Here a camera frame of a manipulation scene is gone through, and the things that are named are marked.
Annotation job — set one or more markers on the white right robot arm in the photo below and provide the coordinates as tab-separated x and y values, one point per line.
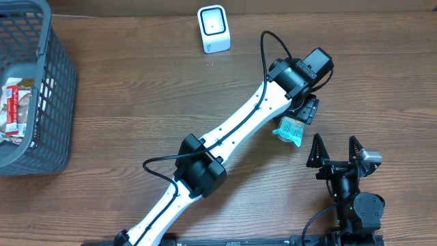
358	213

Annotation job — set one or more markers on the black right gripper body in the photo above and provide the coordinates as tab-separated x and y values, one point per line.
340	166

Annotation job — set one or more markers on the grey plastic basket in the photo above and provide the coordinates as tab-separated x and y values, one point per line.
30	49

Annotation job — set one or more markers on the teal tissue pack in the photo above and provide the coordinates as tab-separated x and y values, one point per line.
290	131

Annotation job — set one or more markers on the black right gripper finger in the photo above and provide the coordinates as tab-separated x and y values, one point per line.
318	156
354	148

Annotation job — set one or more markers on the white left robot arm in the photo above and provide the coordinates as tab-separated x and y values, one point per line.
287	91

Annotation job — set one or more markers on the beige brown snack bag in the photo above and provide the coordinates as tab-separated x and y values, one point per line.
24	96

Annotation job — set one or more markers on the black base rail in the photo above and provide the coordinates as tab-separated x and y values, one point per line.
294	240

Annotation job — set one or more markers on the red snack stick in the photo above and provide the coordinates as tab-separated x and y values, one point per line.
11	127

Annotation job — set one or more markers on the white barcode scanner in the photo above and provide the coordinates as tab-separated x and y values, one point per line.
214	28

